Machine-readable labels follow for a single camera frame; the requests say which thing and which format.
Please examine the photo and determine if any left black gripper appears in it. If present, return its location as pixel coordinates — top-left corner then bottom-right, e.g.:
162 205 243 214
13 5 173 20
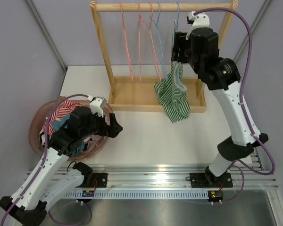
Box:
80 108 122 139

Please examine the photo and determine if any pink tank top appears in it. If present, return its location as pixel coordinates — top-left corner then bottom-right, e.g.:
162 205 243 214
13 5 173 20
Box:
84 135 102 152

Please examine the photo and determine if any blue wire hanger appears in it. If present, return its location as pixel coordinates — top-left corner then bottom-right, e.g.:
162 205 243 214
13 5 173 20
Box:
173 2 180 33
150 2 168 80

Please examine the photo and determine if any green white striped tank top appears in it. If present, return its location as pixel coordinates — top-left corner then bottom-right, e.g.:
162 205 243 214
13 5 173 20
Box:
154 61 190 123

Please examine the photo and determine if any red white striped tank top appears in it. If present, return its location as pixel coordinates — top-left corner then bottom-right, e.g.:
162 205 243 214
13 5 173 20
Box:
47 100 83 134

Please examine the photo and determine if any pink wire hanger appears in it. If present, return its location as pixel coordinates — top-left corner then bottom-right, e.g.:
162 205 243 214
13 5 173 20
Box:
137 3 142 82
119 3 133 81
141 2 162 82

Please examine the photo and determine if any blue tank top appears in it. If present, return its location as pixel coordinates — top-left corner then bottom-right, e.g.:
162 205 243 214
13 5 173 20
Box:
50 114 85 157

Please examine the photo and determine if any black white striped tank top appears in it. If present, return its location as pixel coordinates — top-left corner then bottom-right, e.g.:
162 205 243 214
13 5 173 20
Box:
39 130 52 148

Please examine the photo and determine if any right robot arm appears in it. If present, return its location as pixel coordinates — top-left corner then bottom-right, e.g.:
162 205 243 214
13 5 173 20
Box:
171 27 268 186

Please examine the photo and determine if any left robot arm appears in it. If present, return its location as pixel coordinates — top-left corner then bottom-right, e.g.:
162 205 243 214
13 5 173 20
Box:
0 106 123 226

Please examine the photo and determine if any wooden clothes rack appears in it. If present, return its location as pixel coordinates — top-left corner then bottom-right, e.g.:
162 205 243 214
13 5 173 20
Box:
90 0 238 113

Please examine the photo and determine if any pink plastic basin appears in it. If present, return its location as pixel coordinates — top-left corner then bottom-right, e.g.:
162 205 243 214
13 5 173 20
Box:
29 98 112 161

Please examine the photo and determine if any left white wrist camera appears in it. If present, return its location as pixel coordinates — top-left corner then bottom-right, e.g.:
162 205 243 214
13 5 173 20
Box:
87 95 107 118

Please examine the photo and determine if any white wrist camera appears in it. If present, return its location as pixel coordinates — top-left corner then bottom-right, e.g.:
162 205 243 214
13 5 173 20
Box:
185 11 210 40
87 95 107 118

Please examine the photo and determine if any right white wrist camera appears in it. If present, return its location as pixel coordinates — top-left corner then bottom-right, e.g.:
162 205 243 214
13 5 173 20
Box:
185 11 210 40

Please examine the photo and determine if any aluminium mounting rail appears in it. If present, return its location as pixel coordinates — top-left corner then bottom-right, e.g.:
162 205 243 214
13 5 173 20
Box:
54 164 279 191

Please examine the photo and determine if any white slotted cable duct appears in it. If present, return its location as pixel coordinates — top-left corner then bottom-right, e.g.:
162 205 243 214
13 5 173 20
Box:
63 190 208 200

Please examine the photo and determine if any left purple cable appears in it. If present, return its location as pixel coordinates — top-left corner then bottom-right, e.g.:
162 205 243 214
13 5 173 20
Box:
0 94 92 226

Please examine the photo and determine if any purple cable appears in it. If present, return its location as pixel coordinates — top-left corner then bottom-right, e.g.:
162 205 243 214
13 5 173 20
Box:
0 94 92 226
194 7 275 204

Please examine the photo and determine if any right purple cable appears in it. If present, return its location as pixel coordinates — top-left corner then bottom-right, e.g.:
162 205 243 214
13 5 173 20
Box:
194 7 275 204

